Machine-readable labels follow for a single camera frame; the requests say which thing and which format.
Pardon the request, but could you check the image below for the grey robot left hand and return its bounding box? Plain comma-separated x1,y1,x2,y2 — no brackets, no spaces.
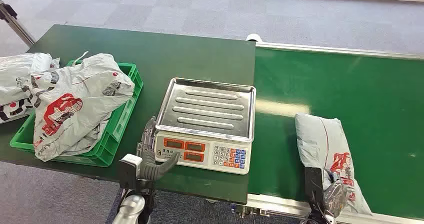
136,116,182,182

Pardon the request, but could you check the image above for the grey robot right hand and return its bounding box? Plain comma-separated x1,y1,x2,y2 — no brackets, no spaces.
322,171,349,219

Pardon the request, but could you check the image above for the green conveyor belt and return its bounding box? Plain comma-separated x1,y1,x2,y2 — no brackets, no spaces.
247,47,424,221

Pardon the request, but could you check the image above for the white conveyor roller end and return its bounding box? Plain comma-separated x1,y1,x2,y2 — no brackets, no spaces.
245,33,264,43

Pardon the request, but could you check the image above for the green plastic crate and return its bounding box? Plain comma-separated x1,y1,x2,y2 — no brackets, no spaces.
9,59,144,168

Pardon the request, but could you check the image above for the electronic scale with steel tray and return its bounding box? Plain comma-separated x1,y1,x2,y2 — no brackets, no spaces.
153,77,258,176

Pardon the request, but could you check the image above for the large grey red-print parcel bag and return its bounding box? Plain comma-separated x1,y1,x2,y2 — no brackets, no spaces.
20,52,136,163

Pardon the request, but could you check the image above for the parcel bag with black print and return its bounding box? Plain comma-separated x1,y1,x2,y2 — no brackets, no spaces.
0,97,35,125

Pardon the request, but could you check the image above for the white crumpled parcel bag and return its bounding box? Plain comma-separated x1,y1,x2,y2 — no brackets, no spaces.
0,52,61,106

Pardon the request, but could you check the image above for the metal stand pole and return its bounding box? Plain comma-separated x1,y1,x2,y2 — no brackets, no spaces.
0,0,37,47

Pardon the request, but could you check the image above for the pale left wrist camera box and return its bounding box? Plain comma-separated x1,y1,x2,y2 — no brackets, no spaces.
118,154,144,190

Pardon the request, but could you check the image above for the silver conveyor side rail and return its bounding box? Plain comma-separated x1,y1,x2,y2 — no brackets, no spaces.
205,193,424,224
255,41,424,60

